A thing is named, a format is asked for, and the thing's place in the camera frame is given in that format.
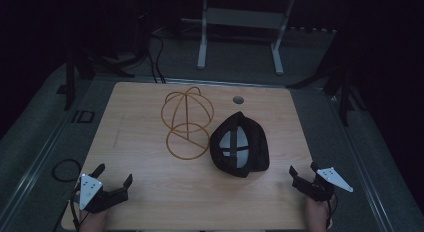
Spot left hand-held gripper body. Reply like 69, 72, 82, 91
79, 173, 130, 214

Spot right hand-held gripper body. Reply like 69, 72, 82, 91
291, 166, 355, 203

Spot black cap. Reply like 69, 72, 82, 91
209, 110, 271, 179

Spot gold wire hat stand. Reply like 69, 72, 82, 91
160, 85, 215, 161

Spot person's left hand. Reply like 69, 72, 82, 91
78, 208, 109, 232

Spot person's right hand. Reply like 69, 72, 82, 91
304, 194, 336, 232

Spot black tripod stand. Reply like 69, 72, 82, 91
285, 25, 368, 128
56, 41, 136, 112

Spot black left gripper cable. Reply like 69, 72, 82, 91
68, 181, 84, 232

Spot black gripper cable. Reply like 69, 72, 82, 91
325, 194, 338, 230
68, 181, 84, 232

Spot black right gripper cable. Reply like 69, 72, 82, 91
325, 194, 338, 230

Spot black coiled floor cable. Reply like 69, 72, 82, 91
51, 158, 83, 183

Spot black rectangular floor bracket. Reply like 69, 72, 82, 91
70, 109, 96, 124

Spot black floor cables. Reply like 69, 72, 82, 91
145, 31, 168, 85

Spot white desk frame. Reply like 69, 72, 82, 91
195, 0, 296, 77

